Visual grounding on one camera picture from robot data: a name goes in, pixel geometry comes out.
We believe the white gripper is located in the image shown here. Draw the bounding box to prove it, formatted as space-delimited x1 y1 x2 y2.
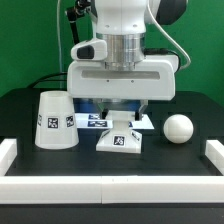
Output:
67 55 179 121

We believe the white lamp base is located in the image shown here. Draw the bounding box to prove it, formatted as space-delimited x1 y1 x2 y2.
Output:
96 110 142 154

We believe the white lamp bulb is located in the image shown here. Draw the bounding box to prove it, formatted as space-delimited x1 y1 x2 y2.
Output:
163 114 194 144

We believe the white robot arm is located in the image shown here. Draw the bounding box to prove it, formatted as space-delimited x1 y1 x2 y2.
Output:
67 0 188 121

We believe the white lamp shade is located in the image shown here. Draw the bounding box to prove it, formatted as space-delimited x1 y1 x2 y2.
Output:
35 91 79 150

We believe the white marker sheet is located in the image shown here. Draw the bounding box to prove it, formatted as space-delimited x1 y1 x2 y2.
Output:
75 113 154 130

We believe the white camera module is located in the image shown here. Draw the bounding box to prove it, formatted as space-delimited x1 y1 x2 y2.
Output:
71 38 108 61

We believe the black floor cable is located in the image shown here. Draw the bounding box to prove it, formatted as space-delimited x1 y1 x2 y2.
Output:
26 70 69 89

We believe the white front border wall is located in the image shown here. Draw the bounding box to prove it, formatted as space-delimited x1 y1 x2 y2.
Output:
0 176 224 204

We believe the black corrugated cable hose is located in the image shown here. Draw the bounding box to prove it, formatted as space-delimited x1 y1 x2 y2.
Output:
64 0 93 46

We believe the grey thin cable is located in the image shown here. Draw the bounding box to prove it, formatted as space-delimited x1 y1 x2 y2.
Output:
56 0 64 80

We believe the white left border wall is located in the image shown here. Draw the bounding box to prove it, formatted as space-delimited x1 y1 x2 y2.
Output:
0 139 17 177

